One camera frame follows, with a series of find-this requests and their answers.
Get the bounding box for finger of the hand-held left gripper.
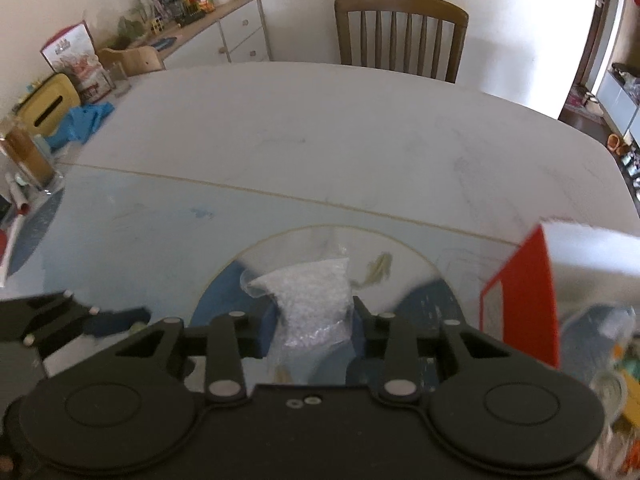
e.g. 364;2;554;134
0;289;152;347

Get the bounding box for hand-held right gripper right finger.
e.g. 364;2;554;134
352;295;531;405

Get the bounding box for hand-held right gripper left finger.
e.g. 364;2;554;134
102;310;273;405

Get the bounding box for clear plastic bag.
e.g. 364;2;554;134
240;257;358;386

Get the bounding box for white cardboard box red edges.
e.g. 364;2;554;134
479;217;640;480

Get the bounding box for round metal tin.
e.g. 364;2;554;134
592;372;629;414

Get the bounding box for white marker pen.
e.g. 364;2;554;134
6;171;29;217

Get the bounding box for glass jar with brown contents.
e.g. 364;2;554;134
0;115;65;193

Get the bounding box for blue gloves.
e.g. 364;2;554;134
47;101;116;150

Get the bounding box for yellow tissue box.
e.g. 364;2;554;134
14;72;81;138

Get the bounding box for glass cup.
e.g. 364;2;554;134
105;62;132;97

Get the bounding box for red and white cereal box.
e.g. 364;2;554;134
40;21;113;101

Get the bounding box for wooden basket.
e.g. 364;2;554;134
97;45;166;76

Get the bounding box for wooden dining chair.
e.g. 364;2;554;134
334;0;470;84

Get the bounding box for white sideboard cabinet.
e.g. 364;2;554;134
100;0;273;72

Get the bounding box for patterned red rug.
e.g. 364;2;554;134
564;85;603;111

